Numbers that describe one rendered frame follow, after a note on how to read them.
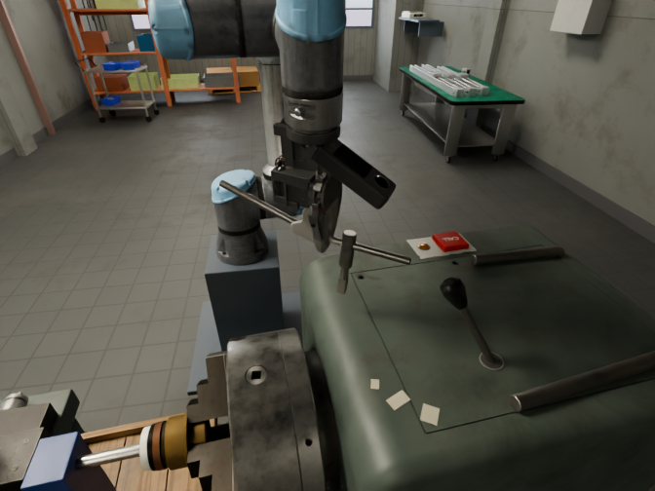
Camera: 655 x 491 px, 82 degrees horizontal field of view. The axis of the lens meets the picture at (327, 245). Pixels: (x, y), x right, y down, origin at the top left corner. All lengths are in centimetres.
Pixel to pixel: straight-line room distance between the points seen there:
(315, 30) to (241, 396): 49
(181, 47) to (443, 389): 57
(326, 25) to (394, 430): 49
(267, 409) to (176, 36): 51
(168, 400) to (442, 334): 176
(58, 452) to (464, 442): 63
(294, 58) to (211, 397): 55
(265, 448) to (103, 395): 184
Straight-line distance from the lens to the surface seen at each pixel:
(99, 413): 233
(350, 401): 59
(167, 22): 55
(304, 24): 45
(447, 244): 88
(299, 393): 61
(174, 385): 228
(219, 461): 71
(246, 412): 61
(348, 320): 67
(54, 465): 81
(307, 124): 48
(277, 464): 62
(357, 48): 965
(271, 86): 95
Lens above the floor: 173
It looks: 34 degrees down
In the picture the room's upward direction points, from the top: straight up
